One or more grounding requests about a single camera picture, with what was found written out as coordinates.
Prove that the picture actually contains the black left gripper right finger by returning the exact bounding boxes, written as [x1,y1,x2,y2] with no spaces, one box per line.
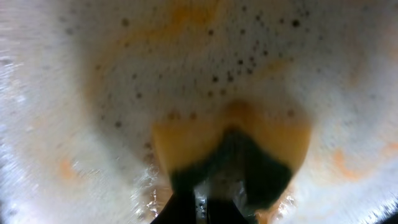
[206,199,249,224]

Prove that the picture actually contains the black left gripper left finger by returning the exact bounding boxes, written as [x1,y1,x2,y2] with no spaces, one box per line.
[150,188,197,224]

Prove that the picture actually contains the green and yellow sponge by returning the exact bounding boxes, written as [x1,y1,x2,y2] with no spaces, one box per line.
[152,101,312,212]

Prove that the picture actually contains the rectangular soapy baking tray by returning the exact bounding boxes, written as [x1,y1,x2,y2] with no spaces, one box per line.
[1,1,397,223]

